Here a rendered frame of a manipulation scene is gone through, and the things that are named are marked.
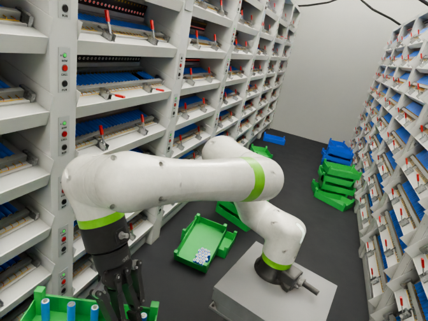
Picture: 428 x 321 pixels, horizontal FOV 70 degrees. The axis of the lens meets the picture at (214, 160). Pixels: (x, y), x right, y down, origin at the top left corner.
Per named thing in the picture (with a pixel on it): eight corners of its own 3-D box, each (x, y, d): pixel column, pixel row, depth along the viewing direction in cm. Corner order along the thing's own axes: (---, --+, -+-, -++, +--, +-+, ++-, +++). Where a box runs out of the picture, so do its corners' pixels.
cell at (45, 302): (51, 316, 76) (51, 297, 73) (47, 323, 74) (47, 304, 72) (43, 316, 76) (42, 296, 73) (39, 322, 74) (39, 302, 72)
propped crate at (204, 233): (206, 273, 168) (206, 266, 162) (174, 259, 173) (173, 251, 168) (226, 232, 188) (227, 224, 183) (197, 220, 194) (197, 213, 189)
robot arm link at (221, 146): (255, 199, 137) (214, 121, 97) (285, 218, 127) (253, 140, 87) (236, 221, 134) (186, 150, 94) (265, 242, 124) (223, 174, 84)
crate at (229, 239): (234, 241, 200) (237, 231, 197) (224, 258, 182) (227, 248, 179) (193, 225, 208) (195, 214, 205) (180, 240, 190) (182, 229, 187)
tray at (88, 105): (168, 98, 149) (176, 81, 145) (72, 119, 95) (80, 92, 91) (136, 77, 152) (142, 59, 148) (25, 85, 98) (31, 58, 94)
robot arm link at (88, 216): (95, 149, 69) (45, 162, 61) (127, 146, 60) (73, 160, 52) (111, 208, 71) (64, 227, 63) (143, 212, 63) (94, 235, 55)
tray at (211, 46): (223, 58, 204) (234, 39, 198) (183, 57, 150) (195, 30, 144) (199, 43, 207) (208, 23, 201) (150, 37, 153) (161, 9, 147)
